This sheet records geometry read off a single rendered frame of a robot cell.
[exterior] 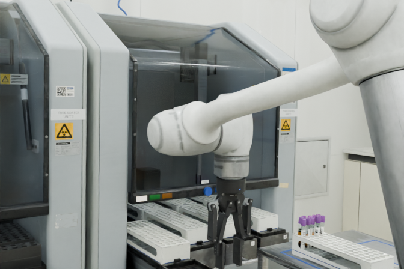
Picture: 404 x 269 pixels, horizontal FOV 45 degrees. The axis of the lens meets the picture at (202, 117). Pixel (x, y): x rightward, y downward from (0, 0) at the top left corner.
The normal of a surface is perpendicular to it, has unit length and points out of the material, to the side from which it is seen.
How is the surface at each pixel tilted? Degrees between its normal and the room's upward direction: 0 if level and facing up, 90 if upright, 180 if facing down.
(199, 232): 90
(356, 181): 90
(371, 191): 90
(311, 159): 90
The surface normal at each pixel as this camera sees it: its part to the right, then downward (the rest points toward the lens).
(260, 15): 0.56, 0.06
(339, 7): -0.83, -0.14
